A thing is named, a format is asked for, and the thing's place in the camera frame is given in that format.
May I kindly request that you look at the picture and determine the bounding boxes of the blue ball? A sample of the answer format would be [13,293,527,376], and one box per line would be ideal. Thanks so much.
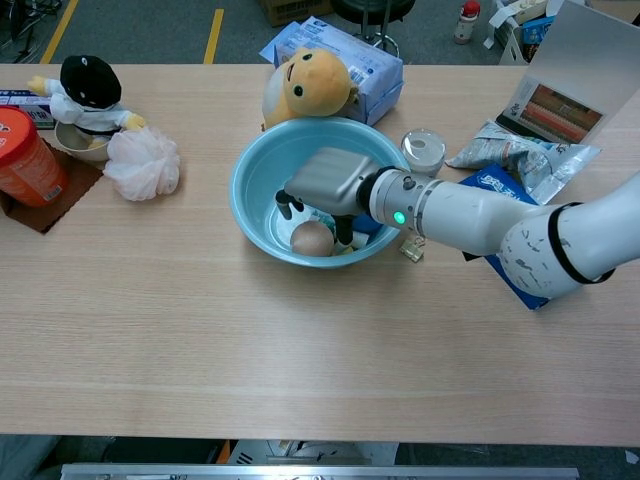
[353,213,387,235]

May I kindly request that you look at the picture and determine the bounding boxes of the white snack bag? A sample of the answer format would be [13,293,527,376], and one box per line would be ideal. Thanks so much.
[444,119,603,206]

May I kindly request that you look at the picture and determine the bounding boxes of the brown egg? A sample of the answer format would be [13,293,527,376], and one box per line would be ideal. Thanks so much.
[289,221,335,257]

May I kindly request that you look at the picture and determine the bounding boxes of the brown cardboard box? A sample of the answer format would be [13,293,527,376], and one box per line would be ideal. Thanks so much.
[258,0,334,27]

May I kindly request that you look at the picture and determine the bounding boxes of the gold binder clip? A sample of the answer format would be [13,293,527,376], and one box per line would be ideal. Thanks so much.
[398,237,427,262]

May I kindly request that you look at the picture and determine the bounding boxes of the orange lidded canister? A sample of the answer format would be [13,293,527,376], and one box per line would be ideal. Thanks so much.
[0,105,70,208]

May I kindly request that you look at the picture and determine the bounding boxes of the clear lidded plastic jar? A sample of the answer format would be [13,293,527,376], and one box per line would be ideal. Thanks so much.
[400,128,447,178]

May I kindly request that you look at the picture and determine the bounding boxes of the yellow plush duck toy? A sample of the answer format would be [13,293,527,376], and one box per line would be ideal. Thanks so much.
[261,47,361,132]

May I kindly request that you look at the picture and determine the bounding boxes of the white open carton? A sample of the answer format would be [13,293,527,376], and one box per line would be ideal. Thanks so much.
[483,0,566,65]

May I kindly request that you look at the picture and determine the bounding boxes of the blue white tissue pack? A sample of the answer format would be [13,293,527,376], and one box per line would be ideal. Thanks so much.
[258,17,404,126]

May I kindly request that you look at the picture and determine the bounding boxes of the black headed plush doll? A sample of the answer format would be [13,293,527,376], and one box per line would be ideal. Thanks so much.
[27,54,147,150]

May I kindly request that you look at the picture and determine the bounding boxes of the black stool with metal legs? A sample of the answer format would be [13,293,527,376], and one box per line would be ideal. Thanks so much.
[330,0,416,60]

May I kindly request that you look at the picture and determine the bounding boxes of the brown scalloped mat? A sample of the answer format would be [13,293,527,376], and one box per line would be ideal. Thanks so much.
[0,138,105,235]

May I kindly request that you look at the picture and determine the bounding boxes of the pink white bath pouf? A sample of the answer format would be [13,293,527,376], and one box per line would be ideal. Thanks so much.
[102,126,182,203]

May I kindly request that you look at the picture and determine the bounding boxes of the flat white purple box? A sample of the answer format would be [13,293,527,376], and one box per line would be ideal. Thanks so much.
[0,89,56,130]

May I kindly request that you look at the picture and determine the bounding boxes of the blue pink Oreo box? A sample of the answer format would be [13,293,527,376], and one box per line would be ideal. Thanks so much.
[457,163,552,311]

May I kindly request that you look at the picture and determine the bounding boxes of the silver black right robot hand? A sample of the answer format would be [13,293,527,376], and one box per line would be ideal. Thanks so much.
[274,147,397,249]

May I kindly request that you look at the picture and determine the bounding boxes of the light blue plastic bowl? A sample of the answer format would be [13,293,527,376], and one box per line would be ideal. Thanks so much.
[229,117,415,270]

